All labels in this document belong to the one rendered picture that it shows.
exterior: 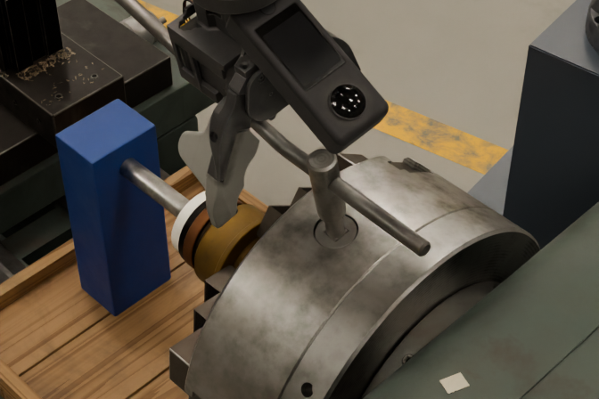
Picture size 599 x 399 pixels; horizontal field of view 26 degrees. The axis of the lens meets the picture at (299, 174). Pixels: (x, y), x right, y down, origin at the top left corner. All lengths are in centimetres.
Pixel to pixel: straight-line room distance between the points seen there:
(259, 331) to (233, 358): 3
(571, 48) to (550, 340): 56
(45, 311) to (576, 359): 69
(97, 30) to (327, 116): 84
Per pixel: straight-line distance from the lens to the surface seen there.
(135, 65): 158
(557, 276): 95
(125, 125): 128
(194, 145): 94
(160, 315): 140
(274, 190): 280
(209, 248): 116
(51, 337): 140
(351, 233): 99
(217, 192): 92
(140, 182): 125
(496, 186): 174
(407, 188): 104
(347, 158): 110
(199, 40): 89
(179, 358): 107
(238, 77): 87
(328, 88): 83
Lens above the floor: 195
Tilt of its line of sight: 43 degrees down
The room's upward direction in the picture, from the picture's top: straight up
